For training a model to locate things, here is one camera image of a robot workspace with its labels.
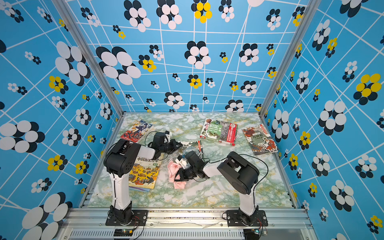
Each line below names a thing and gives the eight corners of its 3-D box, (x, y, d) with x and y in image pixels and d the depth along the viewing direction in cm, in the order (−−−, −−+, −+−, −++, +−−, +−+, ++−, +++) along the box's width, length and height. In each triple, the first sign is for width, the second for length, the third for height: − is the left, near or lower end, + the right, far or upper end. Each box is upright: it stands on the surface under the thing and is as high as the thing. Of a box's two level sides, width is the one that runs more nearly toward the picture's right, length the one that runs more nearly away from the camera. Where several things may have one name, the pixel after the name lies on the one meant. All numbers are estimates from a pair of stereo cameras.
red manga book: (121, 137, 108) (120, 135, 106) (141, 120, 119) (140, 118, 117) (135, 145, 104) (134, 143, 102) (154, 126, 115) (153, 124, 113)
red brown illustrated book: (255, 155, 98) (256, 153, 96) (241, 129, 112) (242, 127, 110) (278, 151, 100) (279, 149, 98) (262, 125, 114) (263, 123, 112)
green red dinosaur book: (199, 137, 107) (199, 134, 105) (205, 120, 118) (205, 117, 115) (235, 145, 103) (235, 143, 100) (237, 127, 113) (238, 124, 111)
